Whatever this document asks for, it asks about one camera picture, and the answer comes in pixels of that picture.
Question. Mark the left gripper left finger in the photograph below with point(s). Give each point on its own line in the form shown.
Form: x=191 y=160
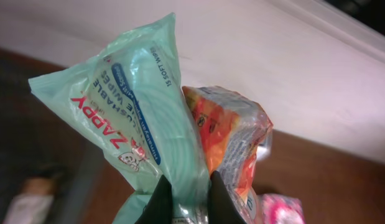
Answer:
x=159 y=209

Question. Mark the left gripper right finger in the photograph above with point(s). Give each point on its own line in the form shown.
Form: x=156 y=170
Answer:
x=221 y=209

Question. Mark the purple red pad pack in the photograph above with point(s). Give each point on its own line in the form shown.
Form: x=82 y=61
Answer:
x=280 y=209

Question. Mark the orange tissue pack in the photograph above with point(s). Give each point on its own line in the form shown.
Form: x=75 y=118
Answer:
x=231 y=127

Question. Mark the teal wet wipes pack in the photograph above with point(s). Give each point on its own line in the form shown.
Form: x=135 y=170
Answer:
x=127 y=100

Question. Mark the white tube with cork cap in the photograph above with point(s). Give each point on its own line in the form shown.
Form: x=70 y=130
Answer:
x=32 y=204

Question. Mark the grey plastic mesh basket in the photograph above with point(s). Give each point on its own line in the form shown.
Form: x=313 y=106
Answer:
x=34 y=142

